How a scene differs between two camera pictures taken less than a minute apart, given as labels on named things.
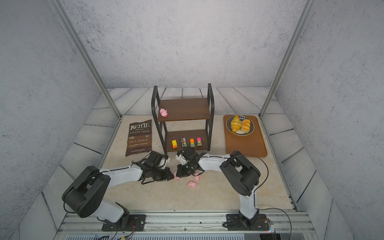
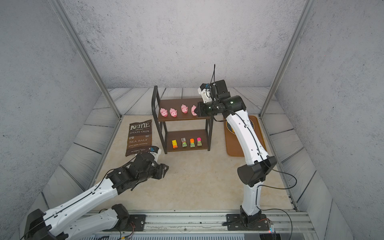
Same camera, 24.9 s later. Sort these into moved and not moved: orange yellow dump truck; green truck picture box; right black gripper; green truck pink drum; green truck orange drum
Moved: right black gripper
Not moved: orange yellow dump truck; green truck orange drum; green truck picture box; green truck pink drum
